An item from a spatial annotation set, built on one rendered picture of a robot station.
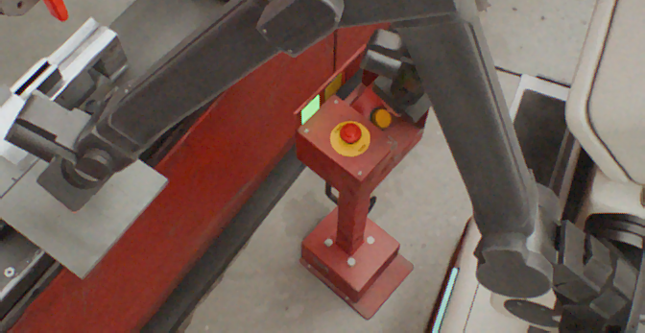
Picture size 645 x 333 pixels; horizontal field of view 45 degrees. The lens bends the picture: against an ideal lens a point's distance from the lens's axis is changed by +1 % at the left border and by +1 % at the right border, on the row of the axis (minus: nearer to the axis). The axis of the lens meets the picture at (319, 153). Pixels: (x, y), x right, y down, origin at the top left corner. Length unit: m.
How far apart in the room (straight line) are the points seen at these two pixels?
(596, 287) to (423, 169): 1.42
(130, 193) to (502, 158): 0.60
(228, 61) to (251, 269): 1.47
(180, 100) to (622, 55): 0.45
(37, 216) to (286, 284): 1.07
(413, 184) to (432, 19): 1.66
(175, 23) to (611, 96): 0.84
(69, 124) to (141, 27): 0.54
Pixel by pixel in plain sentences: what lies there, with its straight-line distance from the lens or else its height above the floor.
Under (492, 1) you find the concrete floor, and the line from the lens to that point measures 2.60.
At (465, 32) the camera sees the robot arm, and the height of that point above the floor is 1.53.
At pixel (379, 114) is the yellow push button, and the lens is 1.47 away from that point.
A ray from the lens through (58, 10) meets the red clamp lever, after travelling 1.09.
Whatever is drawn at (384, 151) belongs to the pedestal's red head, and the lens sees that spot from 1.38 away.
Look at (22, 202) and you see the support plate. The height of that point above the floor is 1.00.
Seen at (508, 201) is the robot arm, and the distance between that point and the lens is 0.75.
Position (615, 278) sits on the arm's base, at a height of 1.23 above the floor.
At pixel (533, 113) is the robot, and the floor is 1.04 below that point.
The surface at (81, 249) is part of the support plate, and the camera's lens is 1.12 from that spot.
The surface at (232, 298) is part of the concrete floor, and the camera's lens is 2.10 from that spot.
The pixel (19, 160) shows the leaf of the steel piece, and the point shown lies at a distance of 1.19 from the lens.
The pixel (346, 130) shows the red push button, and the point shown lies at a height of 0.81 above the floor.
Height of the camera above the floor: 2.01
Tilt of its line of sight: 63 degrees down
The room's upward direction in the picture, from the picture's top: straight up
